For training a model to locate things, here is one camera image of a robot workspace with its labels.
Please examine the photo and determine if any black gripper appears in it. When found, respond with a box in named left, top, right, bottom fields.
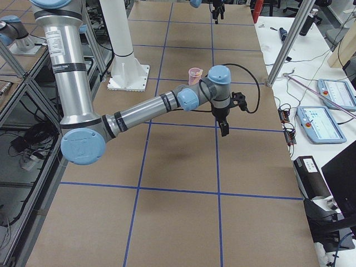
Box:
left=212, top=0, right=224, bottom=24
left=211, top=107, right=230, bottom=137

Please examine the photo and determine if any black monitor on arm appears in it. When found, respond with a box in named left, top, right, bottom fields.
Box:
left=304, top=142, right=355, bottom=252

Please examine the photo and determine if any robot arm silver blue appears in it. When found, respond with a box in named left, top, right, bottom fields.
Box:
left=189, top=0, right=225, bottom=24
left=32, top=1, right=231, bottom=165

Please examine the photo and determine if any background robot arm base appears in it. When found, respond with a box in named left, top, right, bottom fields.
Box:
left=1, top=15, right=47, bottom=56

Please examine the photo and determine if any pink mesh pen holder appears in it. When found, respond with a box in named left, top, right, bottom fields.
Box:
left=188, top=67, right=204, bottom=85

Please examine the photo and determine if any red fire extinguisher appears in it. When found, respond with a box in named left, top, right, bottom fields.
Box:
left=252, top=0, right=264, bottom=23

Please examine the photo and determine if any black bottle on table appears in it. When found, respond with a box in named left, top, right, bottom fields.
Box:
left=299, top=8, right=319, bottom=36

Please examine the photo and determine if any near blue teach pendant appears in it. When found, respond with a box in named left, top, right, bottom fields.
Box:
left=296, top=106, right=347, bottom=144

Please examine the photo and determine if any blue teach pendant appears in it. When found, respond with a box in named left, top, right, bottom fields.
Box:
left=317, top=79, right=355, bottom=111
left=296, top=106, right=347, bottom=144

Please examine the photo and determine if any black box with label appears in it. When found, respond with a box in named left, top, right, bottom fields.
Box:
left=293, top=156, right=331, bottom=200

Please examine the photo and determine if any metal reacher grabber tool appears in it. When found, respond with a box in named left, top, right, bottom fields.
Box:
left=283, top=69, right=356, bottom=119

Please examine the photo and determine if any far blue teach pendant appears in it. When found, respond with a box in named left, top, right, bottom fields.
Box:
left=317, top=79, right=355, bottom=111

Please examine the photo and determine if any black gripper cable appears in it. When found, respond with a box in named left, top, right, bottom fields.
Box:
left=183, top=63, right=261, bottom=114

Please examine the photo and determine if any small circuit board with wires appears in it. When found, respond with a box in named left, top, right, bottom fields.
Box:
left=278, top=103, right=296, bottom=147

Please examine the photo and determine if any aluminium frame post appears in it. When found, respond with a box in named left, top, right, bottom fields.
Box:
left=266, top=0, right=315, bottom=87

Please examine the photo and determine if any white pedestal column base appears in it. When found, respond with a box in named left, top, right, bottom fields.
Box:
left=100, top=0, right=150, bottom=92

